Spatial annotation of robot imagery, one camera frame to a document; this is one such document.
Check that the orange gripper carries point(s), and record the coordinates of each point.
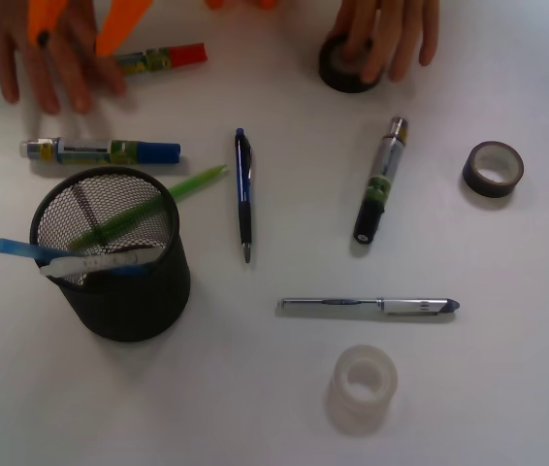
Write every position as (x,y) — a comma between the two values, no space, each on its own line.
(125,14)

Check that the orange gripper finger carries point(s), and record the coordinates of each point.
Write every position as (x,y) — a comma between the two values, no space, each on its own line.
(42,18)

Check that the red capped marker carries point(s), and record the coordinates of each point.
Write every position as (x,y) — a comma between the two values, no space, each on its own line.
(161,59)

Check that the blue capped marker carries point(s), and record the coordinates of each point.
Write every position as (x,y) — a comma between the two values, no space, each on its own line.
(116,152)

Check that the green plastic pen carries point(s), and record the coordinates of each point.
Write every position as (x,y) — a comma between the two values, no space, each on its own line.
(192,184)

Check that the dark blue click pen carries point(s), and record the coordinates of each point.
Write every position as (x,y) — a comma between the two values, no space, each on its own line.
(243,172)

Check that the large black tape roll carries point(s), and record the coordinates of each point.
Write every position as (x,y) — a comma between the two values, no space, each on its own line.
(341,81)

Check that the light blue capped pen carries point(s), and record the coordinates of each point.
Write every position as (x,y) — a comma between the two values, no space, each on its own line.
(46,255)

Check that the white slim pen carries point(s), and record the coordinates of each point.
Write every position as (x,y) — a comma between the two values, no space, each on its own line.
(78,265)

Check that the black capped marker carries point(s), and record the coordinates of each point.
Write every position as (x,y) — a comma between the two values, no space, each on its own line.
(384,168)

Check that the silver rollerball pen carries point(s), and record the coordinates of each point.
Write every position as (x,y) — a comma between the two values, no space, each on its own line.
(367,308)

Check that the black mesh pen holder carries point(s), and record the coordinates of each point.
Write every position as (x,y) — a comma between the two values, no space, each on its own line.
(114,210)

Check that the person's left hand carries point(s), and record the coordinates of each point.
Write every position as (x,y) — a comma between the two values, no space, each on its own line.
(400,30)

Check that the small dark brown tape roll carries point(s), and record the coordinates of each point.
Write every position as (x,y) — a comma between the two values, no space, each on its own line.
(493,169)

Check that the clear tape roll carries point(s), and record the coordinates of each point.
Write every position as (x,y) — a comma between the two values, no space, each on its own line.
(362,386)

